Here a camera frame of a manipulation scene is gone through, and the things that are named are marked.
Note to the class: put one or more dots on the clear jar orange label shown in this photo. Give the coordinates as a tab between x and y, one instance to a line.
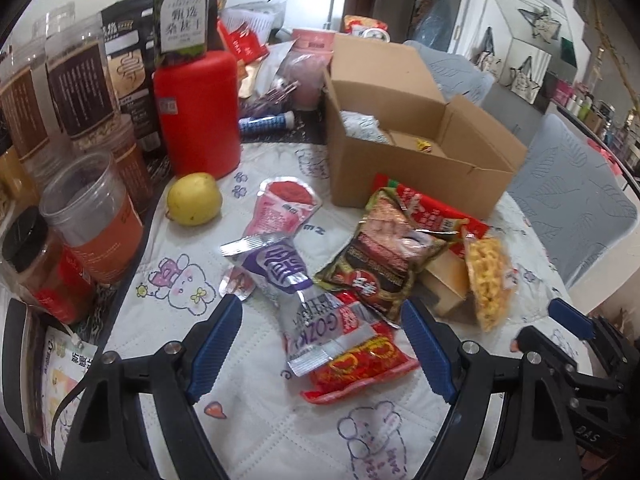
97	230

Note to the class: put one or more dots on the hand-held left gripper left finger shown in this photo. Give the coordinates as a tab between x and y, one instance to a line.
215	347

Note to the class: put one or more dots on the red plastic canister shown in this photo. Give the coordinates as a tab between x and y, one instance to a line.
197	115

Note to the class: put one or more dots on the red instant noodle bowl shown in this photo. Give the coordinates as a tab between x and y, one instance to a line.
365	27

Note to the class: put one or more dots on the black pouch white label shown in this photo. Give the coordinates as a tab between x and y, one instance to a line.
132	75

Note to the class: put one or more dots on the yellow lemon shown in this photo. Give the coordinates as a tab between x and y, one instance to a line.
195	199

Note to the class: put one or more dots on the pink instant cup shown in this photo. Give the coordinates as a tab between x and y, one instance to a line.
312	40

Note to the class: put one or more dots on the white plastic basket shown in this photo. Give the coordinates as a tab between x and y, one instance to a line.
255	22

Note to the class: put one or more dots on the blue white tube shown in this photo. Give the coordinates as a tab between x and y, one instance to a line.
265	122

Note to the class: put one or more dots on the red gold snack packet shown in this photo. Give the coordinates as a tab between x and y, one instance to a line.
360	365

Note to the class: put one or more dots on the grey quilted chair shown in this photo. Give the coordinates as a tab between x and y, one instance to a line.
450	72
570	200

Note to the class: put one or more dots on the red foil packet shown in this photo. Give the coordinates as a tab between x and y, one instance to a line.
242	42

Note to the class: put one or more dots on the purple silver snack packet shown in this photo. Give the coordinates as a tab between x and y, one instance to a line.
285	270

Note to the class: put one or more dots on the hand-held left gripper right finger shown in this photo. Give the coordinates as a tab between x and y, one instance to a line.
430	355

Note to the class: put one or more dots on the dark noodle packet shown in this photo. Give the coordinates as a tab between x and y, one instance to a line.
380	260

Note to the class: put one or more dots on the pink rose print packet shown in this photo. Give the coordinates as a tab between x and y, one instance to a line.
280	215

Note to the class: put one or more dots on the clear plastic bag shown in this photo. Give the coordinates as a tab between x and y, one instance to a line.
300	82

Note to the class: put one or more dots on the clear jar dark purple label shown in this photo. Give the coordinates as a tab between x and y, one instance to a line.
182	15

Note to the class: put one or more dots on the cartoon print quilted tablecloth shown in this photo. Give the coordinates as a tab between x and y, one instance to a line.
300	440

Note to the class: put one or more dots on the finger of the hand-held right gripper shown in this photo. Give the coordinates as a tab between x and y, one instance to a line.
537	340
567	310

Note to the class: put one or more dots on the brown cardboard box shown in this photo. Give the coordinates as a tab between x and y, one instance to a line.
425	180

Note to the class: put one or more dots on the small yellow candy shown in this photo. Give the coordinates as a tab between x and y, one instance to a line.
423	145

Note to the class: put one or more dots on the black lid jar red label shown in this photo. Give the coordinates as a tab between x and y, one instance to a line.
45	280

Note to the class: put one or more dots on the clear jar rust label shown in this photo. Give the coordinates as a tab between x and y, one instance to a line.
132	165

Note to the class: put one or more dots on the long red snack packet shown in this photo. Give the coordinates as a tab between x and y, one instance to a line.
435	215

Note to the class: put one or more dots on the white green paper packet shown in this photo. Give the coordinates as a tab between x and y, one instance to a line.
62	390

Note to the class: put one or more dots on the blue plastic bag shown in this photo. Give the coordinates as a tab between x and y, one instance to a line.
435	17

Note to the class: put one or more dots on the gold carton box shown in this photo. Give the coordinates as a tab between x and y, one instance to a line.
445	280

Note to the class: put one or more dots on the row of small bottles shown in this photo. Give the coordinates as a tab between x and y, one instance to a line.
587	107

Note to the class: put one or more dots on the clear yellow puff snack packet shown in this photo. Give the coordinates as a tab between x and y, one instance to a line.
487	280

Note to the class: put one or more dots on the clear jar dark brown label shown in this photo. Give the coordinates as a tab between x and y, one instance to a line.
82	85

